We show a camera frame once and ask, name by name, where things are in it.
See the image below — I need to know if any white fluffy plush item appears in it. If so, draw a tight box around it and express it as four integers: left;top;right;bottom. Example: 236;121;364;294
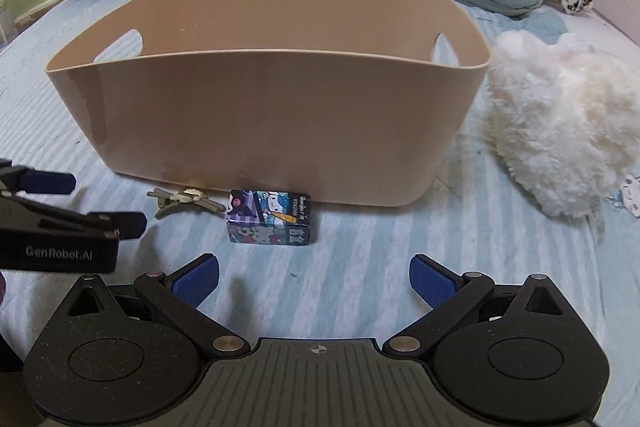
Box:
487;30;639;217

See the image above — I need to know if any beige plastic storage basket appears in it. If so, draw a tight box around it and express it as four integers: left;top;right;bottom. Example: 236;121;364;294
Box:
46;0;490;207

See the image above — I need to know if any beige hair clip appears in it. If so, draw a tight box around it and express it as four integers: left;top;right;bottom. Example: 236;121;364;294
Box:
146;187;227;219

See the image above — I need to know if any light blue striped bedsheet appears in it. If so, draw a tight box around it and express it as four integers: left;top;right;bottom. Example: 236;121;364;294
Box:
1;0;639;426

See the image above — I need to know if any cartoon printed small box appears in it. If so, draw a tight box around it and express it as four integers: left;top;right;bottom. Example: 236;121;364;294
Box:
226;190;311;246

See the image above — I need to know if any person's left hand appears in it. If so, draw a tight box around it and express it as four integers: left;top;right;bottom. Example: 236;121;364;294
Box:
0;273;6;304

